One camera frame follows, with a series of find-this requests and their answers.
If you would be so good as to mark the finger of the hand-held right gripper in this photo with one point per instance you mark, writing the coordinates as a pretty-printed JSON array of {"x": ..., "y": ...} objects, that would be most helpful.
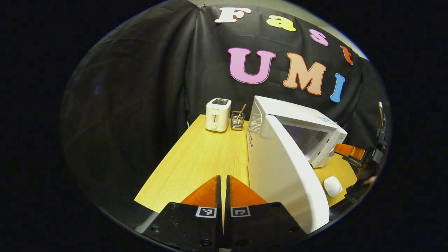
[{"x": 350, "y": 151}]

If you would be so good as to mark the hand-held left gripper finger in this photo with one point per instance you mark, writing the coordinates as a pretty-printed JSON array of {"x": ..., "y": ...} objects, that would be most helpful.
[
  {"x": 219, "y": 196},
  {"x": 226, "y": 196}
]

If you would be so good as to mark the white microwave oven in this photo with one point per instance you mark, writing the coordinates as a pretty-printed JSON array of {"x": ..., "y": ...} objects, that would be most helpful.
[{"x": 276, "y": 168}]

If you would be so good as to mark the white square plate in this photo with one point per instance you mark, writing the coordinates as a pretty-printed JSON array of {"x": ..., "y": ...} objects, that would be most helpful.
[{"x": 332, "y": 186}]

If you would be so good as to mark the white toaster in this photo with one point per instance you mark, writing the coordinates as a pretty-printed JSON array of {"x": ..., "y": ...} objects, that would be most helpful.
[{"x": 217, "y": 117}]

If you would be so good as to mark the wooden stick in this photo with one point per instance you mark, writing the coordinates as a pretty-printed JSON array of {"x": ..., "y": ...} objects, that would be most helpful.
[{"x": 242, "y": 110}]

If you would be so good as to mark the black backdrop cloth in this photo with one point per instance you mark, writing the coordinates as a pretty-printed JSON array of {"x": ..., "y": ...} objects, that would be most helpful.
[{"x": 140, "y": 87}]

